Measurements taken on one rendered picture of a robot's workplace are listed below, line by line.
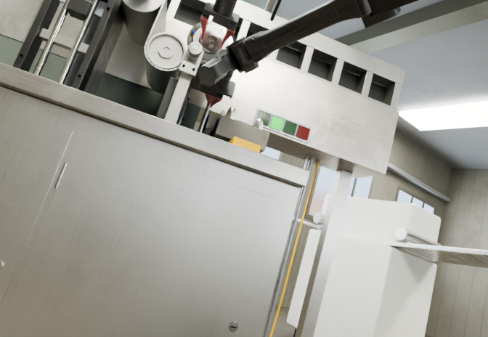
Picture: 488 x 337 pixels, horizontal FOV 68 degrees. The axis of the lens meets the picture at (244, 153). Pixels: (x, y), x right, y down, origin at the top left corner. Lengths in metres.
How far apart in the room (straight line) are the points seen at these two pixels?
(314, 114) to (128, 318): 1.10
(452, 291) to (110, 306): 6.85
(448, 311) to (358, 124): 5.97
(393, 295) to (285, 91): 1.94
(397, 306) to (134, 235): 2.53
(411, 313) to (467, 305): 4.05
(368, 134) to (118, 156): 1.17
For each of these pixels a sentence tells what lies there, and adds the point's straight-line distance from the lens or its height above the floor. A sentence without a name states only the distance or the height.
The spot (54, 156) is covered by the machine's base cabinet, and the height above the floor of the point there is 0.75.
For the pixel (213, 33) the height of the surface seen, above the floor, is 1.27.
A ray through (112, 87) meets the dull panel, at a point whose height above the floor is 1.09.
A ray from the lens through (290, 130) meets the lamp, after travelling 1.54.
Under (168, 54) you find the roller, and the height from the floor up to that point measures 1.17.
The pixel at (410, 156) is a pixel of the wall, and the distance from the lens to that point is 6.74.
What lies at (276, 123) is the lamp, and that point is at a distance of 1.52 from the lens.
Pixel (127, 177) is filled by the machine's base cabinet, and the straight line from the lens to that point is 0.83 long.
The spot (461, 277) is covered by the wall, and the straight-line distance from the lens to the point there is 7.37.
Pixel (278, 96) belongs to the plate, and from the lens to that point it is 1.57.
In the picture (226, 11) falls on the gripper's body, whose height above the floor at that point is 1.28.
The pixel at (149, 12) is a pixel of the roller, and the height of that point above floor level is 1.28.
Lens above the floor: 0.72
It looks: 12 degrees up
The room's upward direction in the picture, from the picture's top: 17 degrees clockwise
